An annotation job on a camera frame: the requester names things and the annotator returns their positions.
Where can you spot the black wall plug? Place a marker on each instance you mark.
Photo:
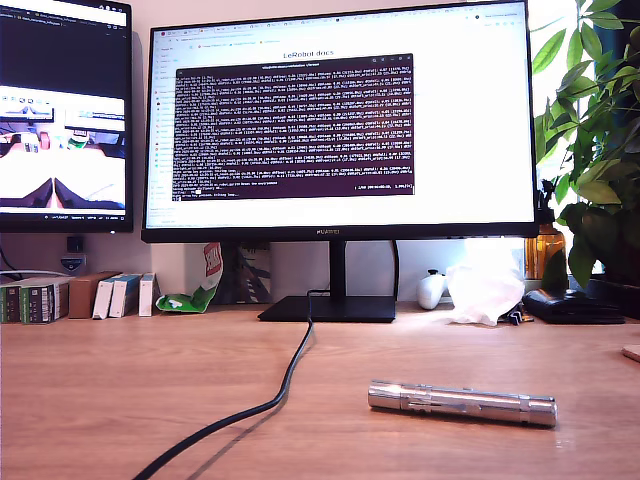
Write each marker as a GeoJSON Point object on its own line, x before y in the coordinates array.
{"type": "Point", "coordinates": [75, 245]}

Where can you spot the black leather wallet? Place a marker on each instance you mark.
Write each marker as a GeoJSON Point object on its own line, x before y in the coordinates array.
{"type": "Point", "coordinates": [570, 307]}

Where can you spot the blue patterned carton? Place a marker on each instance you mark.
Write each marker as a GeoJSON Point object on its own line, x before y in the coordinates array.
{"type": "Point", "coordinates": [252, 275]}

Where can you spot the white crumpled plastic bag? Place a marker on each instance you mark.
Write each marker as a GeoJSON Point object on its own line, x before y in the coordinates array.
{"type": "Point", "coordinates": [482, 295]}

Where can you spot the black monitor with video windows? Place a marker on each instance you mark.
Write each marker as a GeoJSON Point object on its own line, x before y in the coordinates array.
{"type": "Point", "coordinates": [65, 50]}

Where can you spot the amber glass pump bottle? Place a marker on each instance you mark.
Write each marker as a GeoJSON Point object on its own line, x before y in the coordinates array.
{"type": "Point", "coordinates": [542, 255]}

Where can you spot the green labelled box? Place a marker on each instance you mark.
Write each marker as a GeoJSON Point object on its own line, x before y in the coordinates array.
{"type": "Point", "coordinates": [10, 305]}
{"type": "Point", "coordinates": [42, 302]}

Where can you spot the blue shield sticker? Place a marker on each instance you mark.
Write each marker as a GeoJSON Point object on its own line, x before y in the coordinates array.
{"type": "Point", "coordinates": [73, 264]}

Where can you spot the green red snack bag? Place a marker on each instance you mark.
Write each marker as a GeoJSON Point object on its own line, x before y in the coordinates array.
{"type": "Point", "coordinates": [187, 302]}

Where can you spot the metallic silver laser pointer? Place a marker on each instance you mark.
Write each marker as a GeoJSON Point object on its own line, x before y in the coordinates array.
{"type": "Point", "coordinates": [460, 402]}

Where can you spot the green leafy houseplant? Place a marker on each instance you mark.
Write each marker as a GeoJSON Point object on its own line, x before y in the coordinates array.
{"type": "Point", "coordinates": [600, 165]}

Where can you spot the small white carton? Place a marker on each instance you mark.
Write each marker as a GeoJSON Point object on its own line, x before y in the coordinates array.
{"type": "Point", "coordinates": [102, 300]}
{"type": "Point", "coordinates": [122, 297]}
{"type": "Point", "coordinates": [146, 295]}

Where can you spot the black Huawei computer monitor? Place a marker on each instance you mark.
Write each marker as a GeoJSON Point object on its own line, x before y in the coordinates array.
{"type": "Point", "coordinates": [450, 125]}

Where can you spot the brown cardboard box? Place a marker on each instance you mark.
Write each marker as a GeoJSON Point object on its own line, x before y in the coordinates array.
{"type": "Point", "coordinates": [82, 295]}

